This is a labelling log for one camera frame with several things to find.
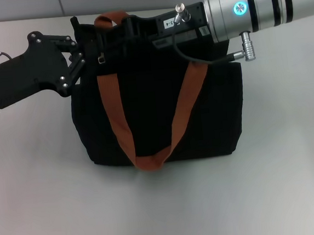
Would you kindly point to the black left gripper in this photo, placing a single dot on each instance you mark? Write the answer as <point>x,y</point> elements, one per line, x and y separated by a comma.
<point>32,70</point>

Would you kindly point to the silver metal zipper pull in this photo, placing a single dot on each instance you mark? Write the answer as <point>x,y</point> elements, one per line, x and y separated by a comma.
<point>101,59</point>

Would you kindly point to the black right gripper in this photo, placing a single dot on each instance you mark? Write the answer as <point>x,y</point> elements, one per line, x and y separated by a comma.
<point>166,30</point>

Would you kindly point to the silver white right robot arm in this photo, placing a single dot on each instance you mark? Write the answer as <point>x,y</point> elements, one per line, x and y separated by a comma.
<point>260,4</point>

